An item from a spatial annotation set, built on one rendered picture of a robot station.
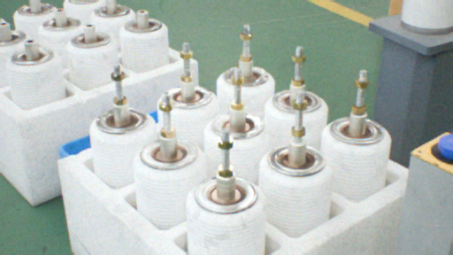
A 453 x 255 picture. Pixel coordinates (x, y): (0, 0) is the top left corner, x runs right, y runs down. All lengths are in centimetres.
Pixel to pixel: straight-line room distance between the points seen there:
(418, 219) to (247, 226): 20
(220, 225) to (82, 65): 56
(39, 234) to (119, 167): 29
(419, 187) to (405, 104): 42
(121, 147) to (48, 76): 30
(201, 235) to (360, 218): 23
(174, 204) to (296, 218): 16
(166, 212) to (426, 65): 53
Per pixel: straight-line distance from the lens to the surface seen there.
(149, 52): 124
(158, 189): 80
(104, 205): 87
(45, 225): 116
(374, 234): 90
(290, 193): 79
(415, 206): 77
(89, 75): 119
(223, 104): 103
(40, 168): 117
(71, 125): 116
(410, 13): 113
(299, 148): 79
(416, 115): 116
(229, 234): 72
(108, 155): 90
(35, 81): 114
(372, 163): 87
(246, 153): 86
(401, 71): 114
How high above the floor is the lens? 69
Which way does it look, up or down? 29 degrees down
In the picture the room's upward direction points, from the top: 1 degrees counter-clockwise
